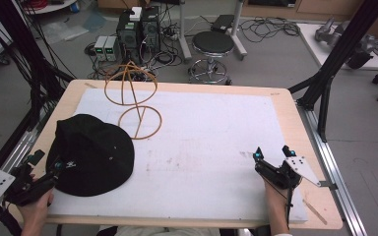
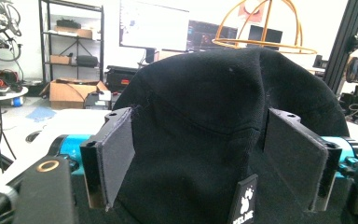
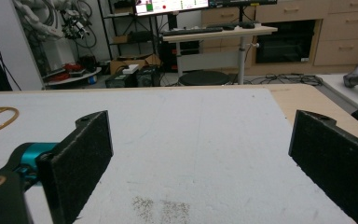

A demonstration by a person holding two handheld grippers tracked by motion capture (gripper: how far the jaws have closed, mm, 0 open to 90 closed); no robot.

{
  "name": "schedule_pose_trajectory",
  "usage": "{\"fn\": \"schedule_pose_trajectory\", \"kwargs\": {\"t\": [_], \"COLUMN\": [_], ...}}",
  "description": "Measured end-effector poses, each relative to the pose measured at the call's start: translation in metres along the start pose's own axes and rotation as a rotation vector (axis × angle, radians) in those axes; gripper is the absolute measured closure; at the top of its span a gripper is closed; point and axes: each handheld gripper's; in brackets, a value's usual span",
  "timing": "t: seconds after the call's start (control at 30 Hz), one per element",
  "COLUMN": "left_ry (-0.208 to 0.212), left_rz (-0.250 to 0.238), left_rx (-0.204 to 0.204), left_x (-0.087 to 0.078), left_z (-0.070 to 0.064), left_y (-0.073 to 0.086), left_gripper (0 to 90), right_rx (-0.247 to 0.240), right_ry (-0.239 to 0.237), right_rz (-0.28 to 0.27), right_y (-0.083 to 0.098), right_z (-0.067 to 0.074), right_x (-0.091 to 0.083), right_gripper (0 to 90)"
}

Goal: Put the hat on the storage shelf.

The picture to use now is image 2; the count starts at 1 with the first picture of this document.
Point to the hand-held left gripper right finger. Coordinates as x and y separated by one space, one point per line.
295 155

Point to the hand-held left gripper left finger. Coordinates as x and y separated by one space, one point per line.
112 155

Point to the black knit beanie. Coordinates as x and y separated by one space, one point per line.
205 130

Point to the open cardboard box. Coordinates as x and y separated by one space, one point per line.
71 91

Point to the black equipment case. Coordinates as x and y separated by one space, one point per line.
120 77

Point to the black metal shelf rack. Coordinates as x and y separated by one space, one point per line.
71 40

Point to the small dark monitor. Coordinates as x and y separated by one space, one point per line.
265 34

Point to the round white table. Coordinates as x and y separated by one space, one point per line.
3 93

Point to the large white monitor screen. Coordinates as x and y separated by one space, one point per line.
154 25

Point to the dark computer monitor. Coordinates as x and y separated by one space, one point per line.
209 35

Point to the black aluminium frame post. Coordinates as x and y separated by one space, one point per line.
343 46

